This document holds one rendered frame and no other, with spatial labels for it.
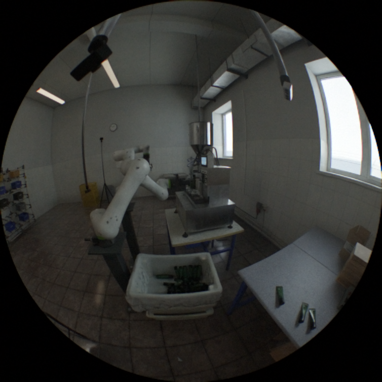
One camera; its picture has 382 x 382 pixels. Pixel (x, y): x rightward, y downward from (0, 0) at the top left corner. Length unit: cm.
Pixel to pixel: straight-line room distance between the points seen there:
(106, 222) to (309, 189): 215
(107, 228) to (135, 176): 33
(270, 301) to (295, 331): 26
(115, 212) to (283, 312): 107
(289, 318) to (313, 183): 160
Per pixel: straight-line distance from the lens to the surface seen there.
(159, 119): 507
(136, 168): 75
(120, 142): 510
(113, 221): 73
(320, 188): 195
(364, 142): 228
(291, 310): 89
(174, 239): 119
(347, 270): 120
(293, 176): 213
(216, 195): 119
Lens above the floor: 146
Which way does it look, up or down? 16 degrees down
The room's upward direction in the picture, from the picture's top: 1 degrees counter-clockwise
